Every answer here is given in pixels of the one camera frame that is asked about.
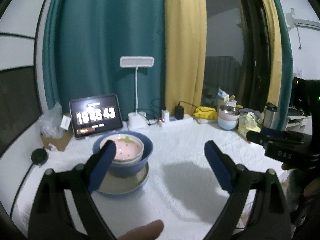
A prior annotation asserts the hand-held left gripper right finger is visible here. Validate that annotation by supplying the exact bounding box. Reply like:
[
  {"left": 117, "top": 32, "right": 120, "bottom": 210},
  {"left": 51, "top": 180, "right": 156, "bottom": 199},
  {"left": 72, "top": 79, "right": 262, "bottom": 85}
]
[{"left": 204, "top": 140, "right": 292, "bottom": 240}]

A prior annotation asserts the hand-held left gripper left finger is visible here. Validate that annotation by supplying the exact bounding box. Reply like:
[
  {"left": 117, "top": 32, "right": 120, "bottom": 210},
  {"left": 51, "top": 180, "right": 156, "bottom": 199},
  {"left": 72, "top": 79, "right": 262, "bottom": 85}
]
[{"left": 28, "top": 140, "right": 117, "bottom": 240}]

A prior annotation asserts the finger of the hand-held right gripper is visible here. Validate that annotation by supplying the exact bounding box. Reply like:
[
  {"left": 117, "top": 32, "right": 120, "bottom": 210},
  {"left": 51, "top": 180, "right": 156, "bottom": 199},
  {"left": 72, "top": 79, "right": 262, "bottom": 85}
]
[
  {"left": 246, "top": 131, "right": 303, "bottom": 145},
  {"left": 260, "top": 127, "right": 313, "bottom": 137}
]

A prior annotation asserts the beige plate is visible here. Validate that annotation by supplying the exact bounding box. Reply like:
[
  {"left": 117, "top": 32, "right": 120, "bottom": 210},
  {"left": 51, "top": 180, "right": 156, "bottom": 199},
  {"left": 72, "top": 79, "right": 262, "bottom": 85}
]
[{"left": 99, "top": 166, "right": 148, "bottom": 193}]

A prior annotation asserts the cream bowl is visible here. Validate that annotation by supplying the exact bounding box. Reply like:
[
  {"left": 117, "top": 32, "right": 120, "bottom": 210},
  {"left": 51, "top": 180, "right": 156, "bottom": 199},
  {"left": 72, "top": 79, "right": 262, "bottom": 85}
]
[{"left": 111, "top": 136, "right": 146, "bottom": 166}]

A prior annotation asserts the pink strawberry bowl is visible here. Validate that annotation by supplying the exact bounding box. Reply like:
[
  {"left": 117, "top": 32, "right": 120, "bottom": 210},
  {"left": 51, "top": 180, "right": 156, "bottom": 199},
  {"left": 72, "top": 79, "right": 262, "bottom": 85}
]
[{"left": 100, "top": 134, "right": 144, "bottom": 161}]

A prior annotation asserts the large blue bowl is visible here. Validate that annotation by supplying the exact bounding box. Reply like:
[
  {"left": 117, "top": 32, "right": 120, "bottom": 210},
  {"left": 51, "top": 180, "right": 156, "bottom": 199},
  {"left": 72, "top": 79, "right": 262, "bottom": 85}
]
[{"left": 92, "top": 131, "right": 153, "bottom": 178}]

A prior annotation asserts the person's right hand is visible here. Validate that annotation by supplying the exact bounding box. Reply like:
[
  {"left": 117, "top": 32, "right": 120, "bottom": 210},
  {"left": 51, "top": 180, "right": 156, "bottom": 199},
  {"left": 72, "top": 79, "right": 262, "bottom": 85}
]
[{"left": 281, "top": 162, "right": 320, "bottom": 222}]

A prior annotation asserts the person's left hand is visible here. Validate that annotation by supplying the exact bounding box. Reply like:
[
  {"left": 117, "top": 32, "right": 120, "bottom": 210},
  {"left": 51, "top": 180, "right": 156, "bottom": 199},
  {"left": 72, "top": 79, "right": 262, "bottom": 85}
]
[{"left": 117, "top": 219, "right": 165, "bottom": 240}]

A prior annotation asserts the dark thermos flask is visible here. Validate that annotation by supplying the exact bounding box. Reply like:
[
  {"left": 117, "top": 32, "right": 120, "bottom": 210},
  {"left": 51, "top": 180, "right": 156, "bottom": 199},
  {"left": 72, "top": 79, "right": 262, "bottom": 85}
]
[{"left": 262, "top": 102, "right": 279, "bottom": 131}]

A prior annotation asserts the yellow tissue box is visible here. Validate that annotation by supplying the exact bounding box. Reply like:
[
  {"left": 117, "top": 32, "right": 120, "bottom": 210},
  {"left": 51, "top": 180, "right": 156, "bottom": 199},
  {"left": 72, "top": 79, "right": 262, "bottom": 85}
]
[{"left": 237, "top": 112, "right": 262, "bottom": 137}]

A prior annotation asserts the white cabinet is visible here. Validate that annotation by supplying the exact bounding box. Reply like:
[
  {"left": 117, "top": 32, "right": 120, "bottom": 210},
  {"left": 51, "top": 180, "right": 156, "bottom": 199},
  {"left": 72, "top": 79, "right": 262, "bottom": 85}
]
[{"left": 286, "top": 115, "right": 313, "bottom": 133}]

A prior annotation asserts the light blue bowl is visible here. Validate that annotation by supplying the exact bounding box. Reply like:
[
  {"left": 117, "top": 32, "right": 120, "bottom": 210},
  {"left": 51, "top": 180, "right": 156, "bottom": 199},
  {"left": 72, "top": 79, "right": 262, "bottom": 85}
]
[{"left": 217, "top": 117, "right": 239, "bottom": 131}]

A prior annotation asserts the pale pink bowl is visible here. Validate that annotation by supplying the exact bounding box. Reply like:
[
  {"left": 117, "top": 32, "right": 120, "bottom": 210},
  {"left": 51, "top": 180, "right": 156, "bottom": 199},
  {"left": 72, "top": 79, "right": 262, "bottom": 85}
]
[{"left": 218, "top": 110, "right": 240, "bottom": 122}]

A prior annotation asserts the metal bowl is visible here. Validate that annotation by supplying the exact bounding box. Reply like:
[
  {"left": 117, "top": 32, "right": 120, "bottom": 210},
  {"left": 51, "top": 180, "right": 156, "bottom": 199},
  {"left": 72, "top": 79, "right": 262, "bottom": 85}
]
[{"left": 219, "top": 106, "right": 240, "bottom": 115}]

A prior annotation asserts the white textured tablecloth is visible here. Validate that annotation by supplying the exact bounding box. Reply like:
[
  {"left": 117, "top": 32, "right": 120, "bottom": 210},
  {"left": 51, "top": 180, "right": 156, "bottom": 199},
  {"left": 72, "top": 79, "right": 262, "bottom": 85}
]
[{"left": 11, "top": 120, "right": 295, "bottom": 240}]

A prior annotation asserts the black case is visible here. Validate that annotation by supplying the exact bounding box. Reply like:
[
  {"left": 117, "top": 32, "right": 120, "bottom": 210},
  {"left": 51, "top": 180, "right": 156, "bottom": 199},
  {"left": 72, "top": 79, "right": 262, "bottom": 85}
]
[{"left": 292, "top": 77, "right": 309, "bottom": 117}]

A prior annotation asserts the white carton with items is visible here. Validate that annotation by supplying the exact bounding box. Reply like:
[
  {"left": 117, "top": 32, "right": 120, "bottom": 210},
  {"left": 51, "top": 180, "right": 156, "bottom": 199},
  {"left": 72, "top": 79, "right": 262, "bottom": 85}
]
[{"left": 216, "top": 87, "right": 238, "bottom": 108}]

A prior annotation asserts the cardboard box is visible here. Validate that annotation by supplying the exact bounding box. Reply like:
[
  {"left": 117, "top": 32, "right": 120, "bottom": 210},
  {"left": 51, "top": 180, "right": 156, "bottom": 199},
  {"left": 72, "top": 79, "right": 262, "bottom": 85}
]
[{"left": 40, "top": 130, "right": 73, "bottom": 152}]

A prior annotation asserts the tablet with clock display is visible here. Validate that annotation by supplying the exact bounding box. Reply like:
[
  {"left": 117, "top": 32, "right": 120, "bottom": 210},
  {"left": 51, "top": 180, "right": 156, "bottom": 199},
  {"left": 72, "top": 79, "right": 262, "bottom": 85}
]
[{"left": 69, "top": 94, "right": 124, "bottom": 138}]

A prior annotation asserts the narrow teal curtain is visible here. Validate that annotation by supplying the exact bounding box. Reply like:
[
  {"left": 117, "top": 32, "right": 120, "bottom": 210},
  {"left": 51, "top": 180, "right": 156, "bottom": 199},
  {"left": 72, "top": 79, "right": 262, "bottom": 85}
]
[{"left": 267, "top": 0, "right": 293, "bottom": 133}]

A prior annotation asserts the small white box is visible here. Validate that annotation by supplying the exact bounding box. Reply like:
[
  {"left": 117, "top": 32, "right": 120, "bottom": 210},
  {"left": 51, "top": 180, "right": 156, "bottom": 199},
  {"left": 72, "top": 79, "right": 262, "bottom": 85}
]
[{"left": 61, "top": 115, "right": 71, "bottom": 131}]

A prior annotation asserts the yellow packet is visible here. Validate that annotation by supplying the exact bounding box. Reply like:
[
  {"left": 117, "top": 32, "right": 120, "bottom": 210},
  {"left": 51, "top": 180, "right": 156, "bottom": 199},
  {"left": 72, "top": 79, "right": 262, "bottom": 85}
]
[{"left": 193, "top": 106, "right": 219, "bottom": 120}]

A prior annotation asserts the white power strip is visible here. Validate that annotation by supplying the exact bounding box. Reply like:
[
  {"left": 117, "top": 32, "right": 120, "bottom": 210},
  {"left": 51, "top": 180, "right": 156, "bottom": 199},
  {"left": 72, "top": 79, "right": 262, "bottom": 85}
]
[{"left": 160, "top": 116, "right": 194, "bottom": 129}]

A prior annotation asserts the black round puck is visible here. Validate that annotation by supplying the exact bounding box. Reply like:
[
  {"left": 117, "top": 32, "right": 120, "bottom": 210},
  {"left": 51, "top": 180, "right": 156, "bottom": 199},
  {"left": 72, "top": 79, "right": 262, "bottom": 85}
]
[{"left": 31, "top": 148, "right": 48, "bottom": 166}]

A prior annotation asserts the clear plastic bag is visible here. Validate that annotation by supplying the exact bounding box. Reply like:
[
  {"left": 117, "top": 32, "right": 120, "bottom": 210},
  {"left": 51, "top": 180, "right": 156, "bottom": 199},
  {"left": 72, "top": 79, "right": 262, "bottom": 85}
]
[{"left": 39, "top": 102, "right": 64, "bottom": 138}]

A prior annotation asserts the black power adapter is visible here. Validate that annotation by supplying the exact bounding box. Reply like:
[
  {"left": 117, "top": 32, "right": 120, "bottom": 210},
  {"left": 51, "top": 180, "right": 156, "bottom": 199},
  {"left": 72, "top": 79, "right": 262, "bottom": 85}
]
[{"left": 174, "top": 106, "right": 185, "bottom": 120}]

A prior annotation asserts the narrow yellow curtain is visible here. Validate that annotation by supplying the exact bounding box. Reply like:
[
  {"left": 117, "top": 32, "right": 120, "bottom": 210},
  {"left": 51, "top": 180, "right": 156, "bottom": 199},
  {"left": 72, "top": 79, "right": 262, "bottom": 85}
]
[{"left": 252, "top": 0, "right": 280, "bottom": 116}]

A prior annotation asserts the dark glass sliding door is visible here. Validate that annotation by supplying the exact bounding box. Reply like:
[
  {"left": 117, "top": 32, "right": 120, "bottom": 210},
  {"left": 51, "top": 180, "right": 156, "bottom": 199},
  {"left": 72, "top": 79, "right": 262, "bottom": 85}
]
[{"left": 201, "top": 0, "right": 272, "bottom": 115}]

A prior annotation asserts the white desk lamp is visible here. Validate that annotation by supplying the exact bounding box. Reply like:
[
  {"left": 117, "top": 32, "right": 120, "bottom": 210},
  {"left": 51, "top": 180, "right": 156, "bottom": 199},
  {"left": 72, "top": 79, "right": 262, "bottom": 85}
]
[{"left": 120, "top": 56, "right": 155, "bottom": 129}]

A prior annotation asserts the white air conditioner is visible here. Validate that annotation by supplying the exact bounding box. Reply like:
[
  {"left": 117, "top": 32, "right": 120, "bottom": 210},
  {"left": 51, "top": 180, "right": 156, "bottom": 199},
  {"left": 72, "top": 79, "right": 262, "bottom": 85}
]
[{"left": 285, "top": 12, "right": 320, "bottom": 31}]

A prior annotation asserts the black adapter cable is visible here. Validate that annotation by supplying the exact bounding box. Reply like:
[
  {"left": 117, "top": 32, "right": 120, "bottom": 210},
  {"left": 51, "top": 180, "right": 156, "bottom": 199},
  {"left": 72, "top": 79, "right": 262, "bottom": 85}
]
[{"left": 177, "top": 101, "right": 201, "bottom": 111}]

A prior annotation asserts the thin black puck cable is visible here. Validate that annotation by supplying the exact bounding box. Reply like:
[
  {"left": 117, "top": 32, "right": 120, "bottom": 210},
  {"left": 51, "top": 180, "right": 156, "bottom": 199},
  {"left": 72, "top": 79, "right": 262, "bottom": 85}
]
[{"left": 11, "top": 164, "right": 36, "bottom": 218}]

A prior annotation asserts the black charger cable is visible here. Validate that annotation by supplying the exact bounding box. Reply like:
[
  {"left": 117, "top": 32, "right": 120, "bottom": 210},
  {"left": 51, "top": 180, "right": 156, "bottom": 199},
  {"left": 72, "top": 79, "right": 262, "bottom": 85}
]
[{"left": 145, "top": 98, "right": 166, "bottom": 127}]

